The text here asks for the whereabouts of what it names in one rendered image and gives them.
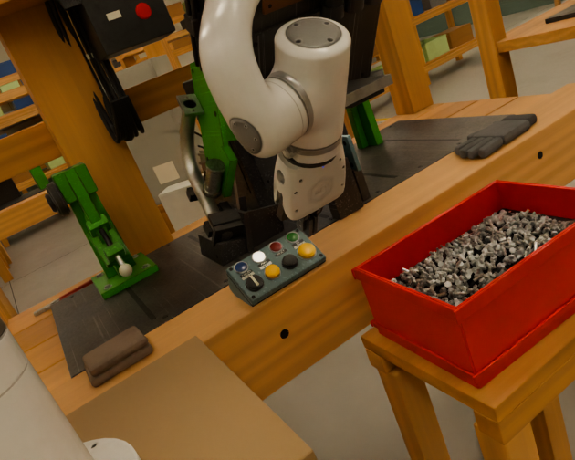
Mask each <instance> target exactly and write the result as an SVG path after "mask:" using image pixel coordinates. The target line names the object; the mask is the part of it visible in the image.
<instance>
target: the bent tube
mask: <svg viewBox="0 0 575 460"><path fill-rule="evenodd" d="M176 99H177V101H178V103H179V105H180V108H181V110H182V117H181V126H180V144H181V152H182V157H183V165H184V169H185V171H186V174H187V177H188V180H189V182H190V184H191V186H192V187H193V190H194V192H195V195H196V197H197V199H198V201H199V203H200V205H201V206H202V208H203V210H204V213H205V215H206V217H207V219H208V215H209V214H212V213H216V212H220V210H219V208H218V206H217V204H216V202H215V200H214V198H208V197H206V196H205V195H204V194H203V185H204V178H203V176H202V174H201V172H200V169H199V166H198V162H197V159H196V154H195V148H194V127H195V120H196V115H203V114H204V110H203V108H202V106H201V104H200V102H199V100H198V98H197V97H196V95H195V94H186V95H178V96H176ZM208 221H209V219H208ZM209 224H210V226H211V227H212V225H211V223H210V221H209ZM212 229H213V227H212Z"/></svg>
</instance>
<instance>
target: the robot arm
mask: <svg viewBox="0 0 575 460"><path fill-rule="evenodd" d="M259 1H260V0H205V3H204V10H203V14H202V19H201V24H200V30H199V56H200V62H201V67H202V71H203V73H204V78H205V81H206V83H207V86H208V88H209V89H210V91H211V93H212V96H213V98H214V101H215V103H216V105H217V106H218V108H219V110H220V111H221V113H222V115H223V116H224V118H225V121H226V123H227V125H228V126H229V128H230V130H231V131H232V133H233V134H234V135H235V137H236V139H237V140H238V141H239V143H240V144H241V145H242V146H243V147H244V148H245V150H247V151H248V152H249V153H251V154H252V155H254V156H256V157H258V158H268V157H272V156H275V155H277V161H276V166H275V173H274V201H275V204H278V209H277V217H278V218H279V219H280V220H281V221H285V220H288V219H290V220H297V227H298V229H299V230H300V231H301V232H304V233H305V234H306V235H307V236H311V235H312V234H313V233H314V234H315V233H317V232H318V219H319V214H320V213H321V212H322V209H323V206H324V205H326V204H328V203H330V202H332V201H334V200H335V199H337V198H338V197H339V196H341V195H342V193H343V191H344V187H345V178H346V163H345V154H344V150H343V145H342V133H343V124H344V114H345V104H346V94H347V84H348V75H349V64H350V45H351V37H350V33H349V31H348V30H347V29H346V28H345V27H344V26H343V25H341V24H340V23H338V22H336V21H333V20H331V19H327V18H323V17H313V16H312V17H301V18H298V19H294V20H291V21H289V22H287V23H285V24H284V25H283V26H282V27H281V28H279V30H278V31H277V32H276V34H275V40H274V41H275V63H274V67H273V68H272V71H271V72H270V74H269V76H268V77H267V78H266V79H264V78H263V76H262V74H261V72H260V69H259V66H258V64H257V62H256V57H255V53H254V49H253V39H252V26H253V19H254V15H255V11H256V7H257V5H258V3H259ZM0 460H141V459H140V457H139V456H138V454H137V453H136V451H135V450H134V448H133V447H132V446H131V445H130V444H128V443H127V442H125V441H123V440H120V439H116V438H101V439H95V440H90V441H87V442H85V443H83V442H82V441H81V439H80V438H79V436H78V434H77V433H76V431H75V430H74V428H73V427H72V425H71V424H70V422H69V421H68V419H67V417H66V416H65V414H64V413H63V412H62V410H61V409H60V407H59V406H58V404H57V402H56V401H55V399H54V398H53V396H52V395H51V393H50V392H49V390H48V389H47V387H46V385H45V384H44V383H43V382H42V380H41V378H40V377H39V375H38V374H37V372H36V370H35V369H34V367H33V366H32V364H31V363H30V361H29V360H28V358H27V357H26V355H25V353H24V352H23V351H22V349H21V348H20V346H19V345H18V343H17V341H16V339H15V338H14V336H13V335H12V333H11V332H10V330H9V329H8V327H7V326H6V324H5V323H4V322H3V320H2V318H1V317H0Z"/></svg>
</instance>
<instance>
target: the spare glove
mask: <svg viewBox="0 0 575 460"><path fill-rule="evenodd" d="M536 122H537V116H536V114H519V115H508V116H506V117H505V118H504V119H503V120H501V121H496V122H494V123H493V124H491V125H489V126H488V127H486V128H484V129H482V130H480V131H476V132H474V133H471V134H469V135H468V136H467V141H465V142H463V143H461V144H459V145H458V146H456V147H455V153H456V154H457V155H460V157H461V158H466V157H468V158H469V159H474V158H476V157H477V156H480V157H481V158H485V157H487V156H488V155H490V154H491V153H492V152H494V151H496V150H497V149H498V148H500V147H501V146H502V145H503V144H507V143H509V142H510V141H512V140H514V139H515V138H516V137H517V136H519V135H520V134H522V133H523V132H525V131H527V130H528V129H529V127H530V126H531V125H533V124H534V123H536Z"/></svg>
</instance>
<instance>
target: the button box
mask: <svg viewBox="0 0 575 460"><path fill-rule="evenodd" d="M289 233H296V234H298V240H297V241H294V242H291V241H289V240H288V239H287V235H288V234H289ZM289 233H287V234H286V235H284V236H282V237H280V238H279V239H278V240H276V241H274V242H279V243H280V244H281V245H282V248H281V249H280V250H279V251H272V250H271V249H270V245H271V244H272V243H274V242H272V243H270V244H269V245H267V246H265V247H263V248H261V249H260V250H258V251H256V252H262V253H263V254H264V255H265V258H264V260H262V261H259V262H257V261H255V260H254V259H253V254H254V253H253V254H252V255H250V256H248V257H246V258H244V259H243V260H241V261H239V262H244V263H246V264H247V269H246V271H244V272H238V271H236V270H235V265H236V264H237V263H239V262H237V263H235V264H234V265H232V266H231V267H229V268H228V269H227V270H226V274H227V278H228V283H229V288H230V290H231V291H232V292H233V293H234V295H235V296H236V297H238V298H240V299H241V300H243V301H244V302H245V303H246V304H248V305H249V306H252V307H254V306H255V305H257V304H258V303H260V302H262V301H263V300H265V299H266V298H269V297H270V296H272V295H273V294H275V293H277V292H278V291H279V290H280V289H282V288H284V287H286V286H287V285H289V284H291V283H292V282H294V281H295V280H297V279H299V278H300V277H302V276H304V275H306V274H307V273H308V272H309V271H311V270H313V269H314V268H316V267H318V266H320V265H321V264H323V263H324V262H326V256H325V255H324V254H323V253H322V252H321V251H320V250H319V249H318V248H317V247H316V246H315V245H314V244H313V243H312V242H311V241H310V240H309V239H308V238H307V237H306V235H305V234H304V233H303V232H301V231H300V230H299V229H298V228H296V229H295V230H293V231H291V232H289ZM304 243H311V244H312V245H313V246H315V248H316V253H315V255H314V256H313V257H311V258H303V257H301V256H300V255H299V254H298V248H299V246H300V245H302V244H304ZM256 252H255V253H256ZM287 254H292V255H294V256H296V257H297V260H298V262H297V264H296V265H295V266H294V267H285V266H284V265H283V257H284V256H285V255H287ZM269 265H277V266H278V267H279V269H280V274H279V276H278V277H276V278H269V277H267V276H266V272H265V270H266V267H267V266H269ZM251 275H259V276H261V277H262V279H263V285H262V287H261V288H260V289H257V290H253V289H250V288H248V287H247V285H246V280H247V278H248V277H249V276H251Z"/></svg>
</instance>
